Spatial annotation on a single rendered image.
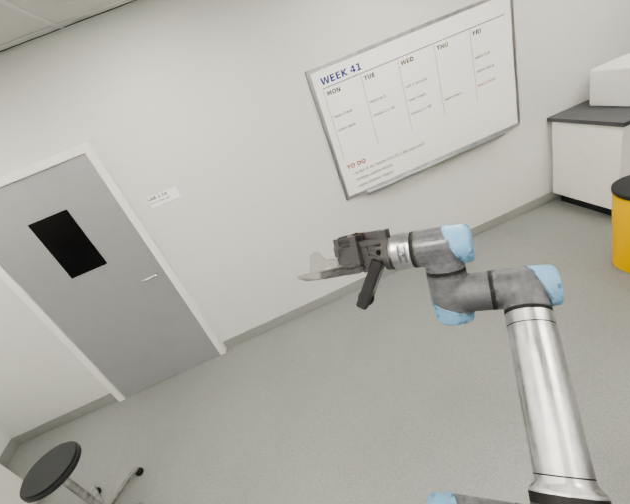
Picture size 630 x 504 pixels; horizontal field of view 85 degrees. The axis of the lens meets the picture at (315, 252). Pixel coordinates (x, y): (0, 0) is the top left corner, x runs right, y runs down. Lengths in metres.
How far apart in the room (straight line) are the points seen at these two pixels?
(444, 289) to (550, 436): 0.27
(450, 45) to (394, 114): 0.68
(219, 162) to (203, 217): 0.48
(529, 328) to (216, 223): 2.68
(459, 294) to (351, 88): 2.51
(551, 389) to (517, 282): 0.18
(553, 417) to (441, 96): 3.00
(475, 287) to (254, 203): 2.49
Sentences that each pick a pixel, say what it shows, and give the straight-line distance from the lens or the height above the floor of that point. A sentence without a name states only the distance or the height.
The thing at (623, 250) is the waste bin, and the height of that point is 0.20.
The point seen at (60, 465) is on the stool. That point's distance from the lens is 2.84.
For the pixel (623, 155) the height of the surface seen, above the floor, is 0.61.
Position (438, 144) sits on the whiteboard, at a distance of 3.45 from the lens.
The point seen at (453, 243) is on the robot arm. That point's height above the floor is 1.74.
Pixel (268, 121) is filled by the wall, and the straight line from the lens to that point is 2.92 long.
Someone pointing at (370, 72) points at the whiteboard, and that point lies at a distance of 3.11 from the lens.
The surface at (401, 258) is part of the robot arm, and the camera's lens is 0.70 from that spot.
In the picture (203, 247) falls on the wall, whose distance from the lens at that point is 3.14.
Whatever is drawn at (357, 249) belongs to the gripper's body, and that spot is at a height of 1.75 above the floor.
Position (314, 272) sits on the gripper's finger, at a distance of 0.74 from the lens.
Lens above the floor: 2.11
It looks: 27 degrees down
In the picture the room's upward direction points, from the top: 22 degrees counter-clockwise
